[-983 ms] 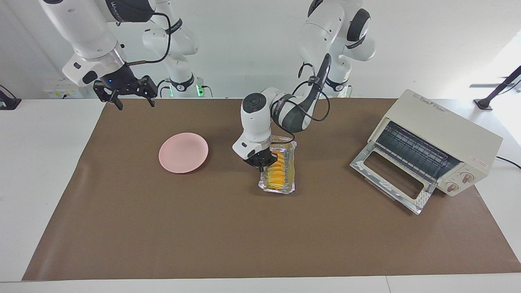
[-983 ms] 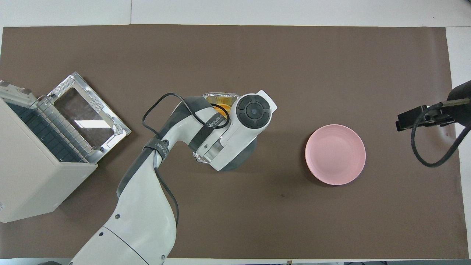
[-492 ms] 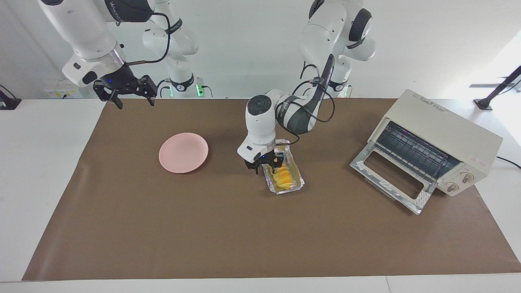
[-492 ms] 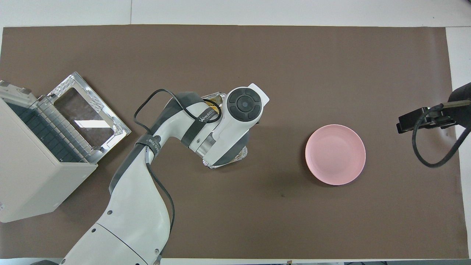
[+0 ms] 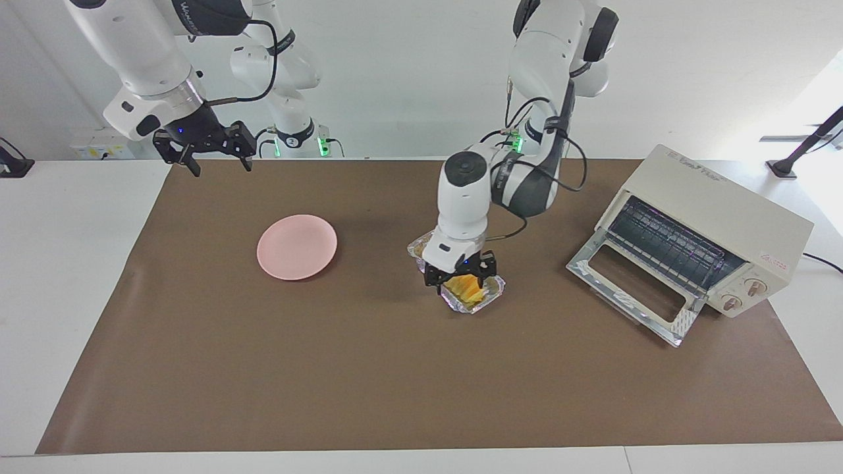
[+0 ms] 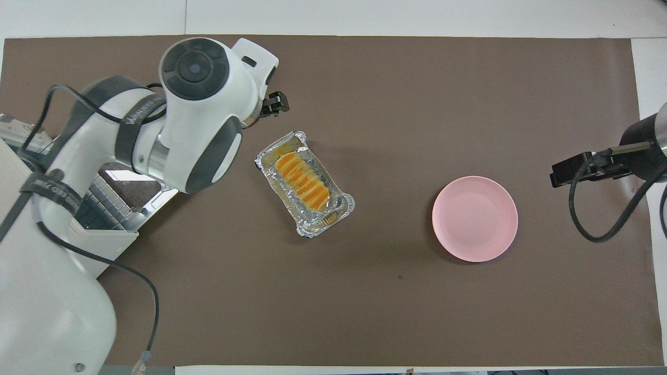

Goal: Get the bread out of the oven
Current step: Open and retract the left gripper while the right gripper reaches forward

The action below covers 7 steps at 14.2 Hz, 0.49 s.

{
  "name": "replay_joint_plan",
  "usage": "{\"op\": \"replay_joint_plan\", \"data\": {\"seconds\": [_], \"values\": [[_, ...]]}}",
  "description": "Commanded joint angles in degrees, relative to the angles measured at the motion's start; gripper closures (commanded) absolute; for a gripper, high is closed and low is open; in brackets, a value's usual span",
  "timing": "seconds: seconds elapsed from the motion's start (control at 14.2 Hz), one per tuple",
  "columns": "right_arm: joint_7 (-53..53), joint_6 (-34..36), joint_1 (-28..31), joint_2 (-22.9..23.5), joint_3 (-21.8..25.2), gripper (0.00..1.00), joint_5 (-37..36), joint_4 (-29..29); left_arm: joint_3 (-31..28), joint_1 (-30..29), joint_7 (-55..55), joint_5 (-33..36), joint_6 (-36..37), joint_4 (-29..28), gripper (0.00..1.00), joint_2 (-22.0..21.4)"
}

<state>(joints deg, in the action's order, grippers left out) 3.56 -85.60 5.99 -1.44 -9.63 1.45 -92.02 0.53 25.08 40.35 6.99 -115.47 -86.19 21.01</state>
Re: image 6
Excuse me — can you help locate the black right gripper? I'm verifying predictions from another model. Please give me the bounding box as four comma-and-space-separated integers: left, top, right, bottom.
551, 112, 667, 189

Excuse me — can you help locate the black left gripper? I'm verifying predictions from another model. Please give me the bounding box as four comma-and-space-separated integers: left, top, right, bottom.
259, 91, 290, 119

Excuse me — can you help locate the sliced orange bread loaf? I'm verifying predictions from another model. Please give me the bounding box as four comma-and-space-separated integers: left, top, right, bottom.
275, 152, 331, 211

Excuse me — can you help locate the aluminium foil tray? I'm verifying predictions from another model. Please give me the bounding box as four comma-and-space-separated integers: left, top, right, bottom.
254, 130, 356, 239

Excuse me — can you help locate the glass oven door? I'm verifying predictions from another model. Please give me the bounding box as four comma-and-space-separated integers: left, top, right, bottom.
96, 161, 180, 233

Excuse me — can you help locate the metal oven rack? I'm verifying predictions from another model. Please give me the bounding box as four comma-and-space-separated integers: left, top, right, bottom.
73, 174, 132, 233

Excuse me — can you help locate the cream toaster oven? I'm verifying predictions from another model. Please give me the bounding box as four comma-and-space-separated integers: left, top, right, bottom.
0, 114, 140, 279

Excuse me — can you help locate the pink round plate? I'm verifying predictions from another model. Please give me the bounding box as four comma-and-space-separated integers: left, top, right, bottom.
431, 176, 519, 263

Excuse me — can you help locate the brown table mat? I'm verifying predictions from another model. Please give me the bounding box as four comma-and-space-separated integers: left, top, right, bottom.
0, 35, 665, 367

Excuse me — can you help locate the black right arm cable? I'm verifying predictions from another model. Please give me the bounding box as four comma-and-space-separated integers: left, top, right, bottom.
567, 147, 667, 243

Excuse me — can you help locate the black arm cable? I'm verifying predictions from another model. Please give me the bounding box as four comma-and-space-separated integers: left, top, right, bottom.
0, 82, 167, 373
567, 147, 667, 243

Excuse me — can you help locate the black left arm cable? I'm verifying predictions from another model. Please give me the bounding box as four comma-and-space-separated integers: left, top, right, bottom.
0, 82, 167, 373

